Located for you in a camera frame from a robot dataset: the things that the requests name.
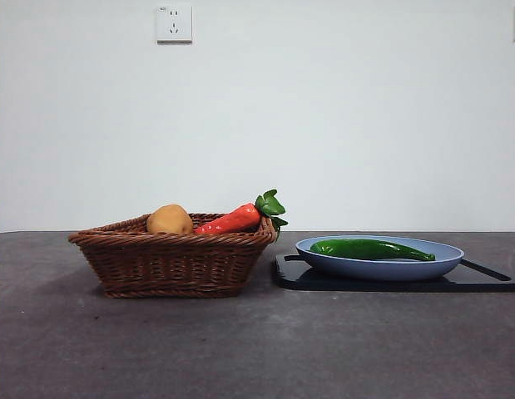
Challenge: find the green pepper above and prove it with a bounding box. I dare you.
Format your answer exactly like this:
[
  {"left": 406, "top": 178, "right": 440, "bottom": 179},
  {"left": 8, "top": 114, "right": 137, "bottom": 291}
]
[{"left": 309, "top": 239, "right": 437, "bottom": 264}]

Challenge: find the blue round plate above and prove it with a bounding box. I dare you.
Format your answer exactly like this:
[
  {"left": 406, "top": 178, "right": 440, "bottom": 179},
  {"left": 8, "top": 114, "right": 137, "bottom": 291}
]
[{"left": 295, "top": 235, "right": 466, "bottom": 283}]

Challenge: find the orange carrot with green leaves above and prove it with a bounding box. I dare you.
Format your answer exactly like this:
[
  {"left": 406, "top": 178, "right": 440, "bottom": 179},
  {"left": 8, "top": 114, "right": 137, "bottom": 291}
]
[{"left": 193, "top": 189, "right": 290, "bottom": 243}]

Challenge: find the black flat tray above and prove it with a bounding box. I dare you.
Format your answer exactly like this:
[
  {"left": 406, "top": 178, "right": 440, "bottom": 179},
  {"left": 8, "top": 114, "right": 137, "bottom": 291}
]
[{"left": 270, "top": 254, "right": 515, "bottom": 293}]

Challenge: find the yellow-brown potato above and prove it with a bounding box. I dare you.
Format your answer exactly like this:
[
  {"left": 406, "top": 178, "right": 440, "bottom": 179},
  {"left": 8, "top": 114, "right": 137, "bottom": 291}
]
[{"left": 146, "top": 203, "right": 196, "bottom": 235}]

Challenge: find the brown wicker basket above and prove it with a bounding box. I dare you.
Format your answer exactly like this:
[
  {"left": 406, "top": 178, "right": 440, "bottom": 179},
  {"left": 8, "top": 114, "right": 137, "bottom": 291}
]
[{"left": 68, "top": 212, "right": 280, "bottom": 299}]

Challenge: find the white wall socket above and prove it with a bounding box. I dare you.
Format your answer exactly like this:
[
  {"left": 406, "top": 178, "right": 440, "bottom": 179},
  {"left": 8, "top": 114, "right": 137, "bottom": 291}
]
[{"left": 156, "top": 3, "right": 194, "bottom": 45}]

